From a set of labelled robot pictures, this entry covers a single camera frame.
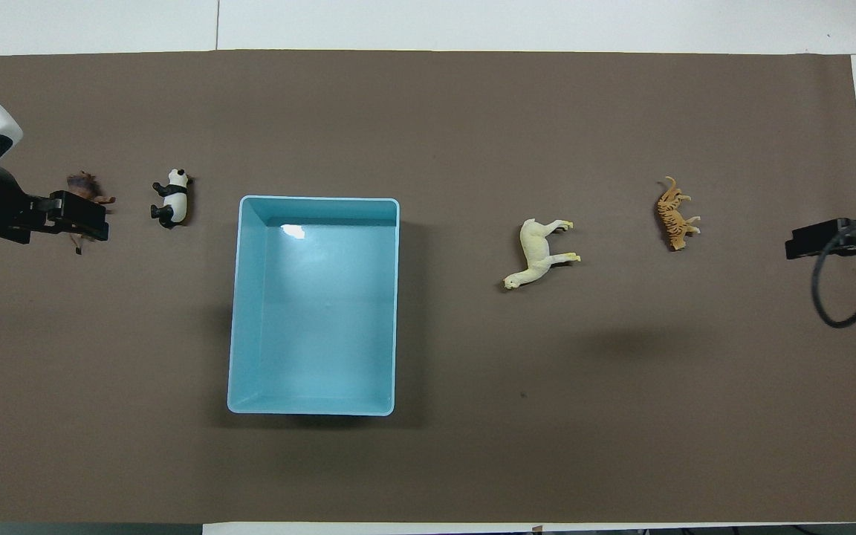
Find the brown lion toy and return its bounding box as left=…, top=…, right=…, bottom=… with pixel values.
left=65, top=171, right=117, bottom=256

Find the black and white panda toy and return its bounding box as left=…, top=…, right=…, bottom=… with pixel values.
left=150, top=168, right=192, bottom=230

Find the orange striped tiger toy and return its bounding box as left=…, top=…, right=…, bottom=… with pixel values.
left=655, top=176, right=701, bottom=252

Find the cream llama toy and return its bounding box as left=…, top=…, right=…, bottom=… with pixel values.
left=502, top=218, right=582, bottom=291

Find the light blue plastic storage box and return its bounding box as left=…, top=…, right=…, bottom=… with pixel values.
left=227, top=195, right=401, bottom=417

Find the brown table mat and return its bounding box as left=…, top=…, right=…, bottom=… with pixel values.
left=0, top=51, right=856, bottom=525

